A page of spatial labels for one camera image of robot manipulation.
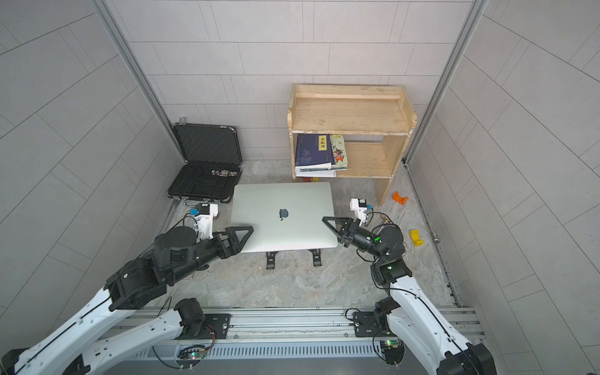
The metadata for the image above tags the silver laptop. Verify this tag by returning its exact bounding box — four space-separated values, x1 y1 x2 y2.
231 182 338 253

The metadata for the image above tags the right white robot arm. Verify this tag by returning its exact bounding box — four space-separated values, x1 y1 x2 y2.
322 217 497 374

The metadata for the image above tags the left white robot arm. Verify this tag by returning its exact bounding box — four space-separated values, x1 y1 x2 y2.
1 226 254 374

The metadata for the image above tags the yellow arch block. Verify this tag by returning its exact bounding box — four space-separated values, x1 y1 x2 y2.
409 230 424 247

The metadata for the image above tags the orange arch block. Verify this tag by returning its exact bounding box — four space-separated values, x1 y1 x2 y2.
392 192 409 206

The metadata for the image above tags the black open briefcase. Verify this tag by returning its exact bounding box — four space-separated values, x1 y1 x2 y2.
167 121 243 203

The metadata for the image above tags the white book stack bottom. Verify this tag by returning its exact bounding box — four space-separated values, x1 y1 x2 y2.
295 169 337 178

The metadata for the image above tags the blue book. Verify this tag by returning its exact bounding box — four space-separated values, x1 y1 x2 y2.
295 134 334 170

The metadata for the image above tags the colourful picture book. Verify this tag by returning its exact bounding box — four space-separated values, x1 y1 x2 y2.
330 134 348 170

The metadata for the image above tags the left circuit board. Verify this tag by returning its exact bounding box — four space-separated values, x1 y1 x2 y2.
175 345 208 371

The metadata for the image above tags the circuit board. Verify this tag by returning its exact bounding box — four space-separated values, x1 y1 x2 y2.
379 340 406 367
175 345 208 371

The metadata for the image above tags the right circuit board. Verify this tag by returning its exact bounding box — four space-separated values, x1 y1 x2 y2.
379 340 406 367

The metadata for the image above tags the wooden shelf unit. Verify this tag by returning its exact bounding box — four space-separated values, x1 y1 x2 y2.
287 84 417 206

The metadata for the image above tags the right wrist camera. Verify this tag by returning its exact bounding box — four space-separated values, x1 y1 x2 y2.
350 198 372 226

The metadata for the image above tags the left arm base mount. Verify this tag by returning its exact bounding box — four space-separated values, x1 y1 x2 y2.
177 313 232 341

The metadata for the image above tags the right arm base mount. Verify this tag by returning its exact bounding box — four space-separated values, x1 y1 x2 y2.
348 309 390 338

